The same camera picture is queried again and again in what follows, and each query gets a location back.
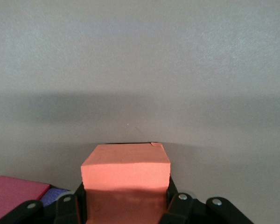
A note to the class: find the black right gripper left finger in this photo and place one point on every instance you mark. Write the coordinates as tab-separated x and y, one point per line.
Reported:
65	210

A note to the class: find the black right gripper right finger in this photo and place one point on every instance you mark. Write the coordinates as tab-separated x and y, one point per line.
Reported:
182	210

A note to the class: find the purple foam cube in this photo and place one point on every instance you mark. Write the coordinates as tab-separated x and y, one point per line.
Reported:
52	196

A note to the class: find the red foam cube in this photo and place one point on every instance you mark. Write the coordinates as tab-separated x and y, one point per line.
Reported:
14	193

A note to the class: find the orange foam cube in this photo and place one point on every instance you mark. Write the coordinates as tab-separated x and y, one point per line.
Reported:
126	168

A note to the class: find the brown table mat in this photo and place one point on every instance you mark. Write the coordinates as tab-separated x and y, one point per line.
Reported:
140	70

